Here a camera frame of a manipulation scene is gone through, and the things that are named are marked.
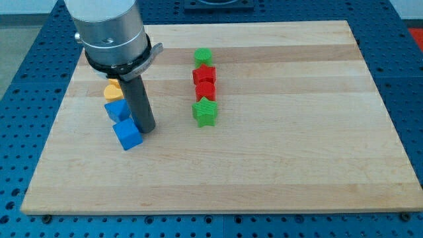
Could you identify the blue triangle block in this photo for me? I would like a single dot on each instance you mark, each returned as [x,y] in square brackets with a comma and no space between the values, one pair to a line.
[117,110]

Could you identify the blue cube block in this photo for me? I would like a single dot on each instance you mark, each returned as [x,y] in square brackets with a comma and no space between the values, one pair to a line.
[128,134]

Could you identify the yellow block behind heart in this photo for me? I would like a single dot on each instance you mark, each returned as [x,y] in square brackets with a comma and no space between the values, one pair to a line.
[114,82]

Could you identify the green star block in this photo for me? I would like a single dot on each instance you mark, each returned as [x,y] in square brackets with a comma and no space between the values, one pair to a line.
[205,112]

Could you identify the red cylinder block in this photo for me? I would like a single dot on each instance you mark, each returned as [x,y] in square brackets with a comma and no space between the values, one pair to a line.
[205,89]

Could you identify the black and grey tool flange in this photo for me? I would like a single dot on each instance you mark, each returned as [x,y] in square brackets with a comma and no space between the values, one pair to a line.
[132,69]

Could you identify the green cylinder block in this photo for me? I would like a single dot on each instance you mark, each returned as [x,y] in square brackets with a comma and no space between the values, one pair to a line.
[203,56]

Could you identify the wooden board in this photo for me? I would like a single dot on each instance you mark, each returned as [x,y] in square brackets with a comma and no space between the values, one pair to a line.
[300,128]

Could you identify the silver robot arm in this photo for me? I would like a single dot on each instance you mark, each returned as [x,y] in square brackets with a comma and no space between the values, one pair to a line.
[116,43]

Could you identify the red star block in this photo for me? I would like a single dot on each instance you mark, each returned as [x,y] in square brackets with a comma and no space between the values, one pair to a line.
[204,73]

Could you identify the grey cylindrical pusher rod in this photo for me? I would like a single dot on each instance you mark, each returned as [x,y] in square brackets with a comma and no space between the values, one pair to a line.
[136,97]

